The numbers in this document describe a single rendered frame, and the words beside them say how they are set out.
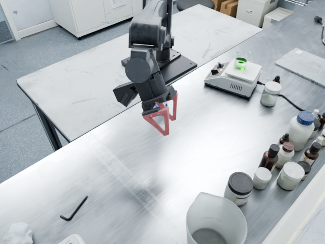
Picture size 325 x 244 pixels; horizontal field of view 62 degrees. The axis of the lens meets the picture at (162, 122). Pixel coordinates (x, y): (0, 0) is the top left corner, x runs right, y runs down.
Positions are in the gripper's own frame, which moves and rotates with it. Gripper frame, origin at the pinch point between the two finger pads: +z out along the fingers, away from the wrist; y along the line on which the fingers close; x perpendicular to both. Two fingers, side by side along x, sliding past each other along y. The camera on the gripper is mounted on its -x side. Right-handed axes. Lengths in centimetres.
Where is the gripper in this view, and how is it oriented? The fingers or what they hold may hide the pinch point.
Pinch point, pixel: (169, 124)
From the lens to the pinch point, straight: 72.9
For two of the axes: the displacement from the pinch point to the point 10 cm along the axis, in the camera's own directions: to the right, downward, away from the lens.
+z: 3.6, 8.8, 3.0
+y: -2.3, 4.0, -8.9
